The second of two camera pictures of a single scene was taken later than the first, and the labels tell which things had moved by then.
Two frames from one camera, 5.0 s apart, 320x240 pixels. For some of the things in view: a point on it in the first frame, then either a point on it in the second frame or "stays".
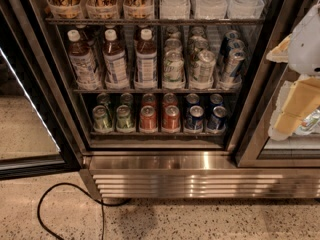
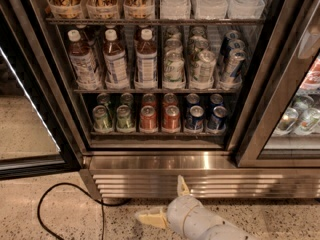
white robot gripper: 306,47 → 179,211
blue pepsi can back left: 192,99 stays
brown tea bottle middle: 114,62 stays
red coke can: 148,118 stays
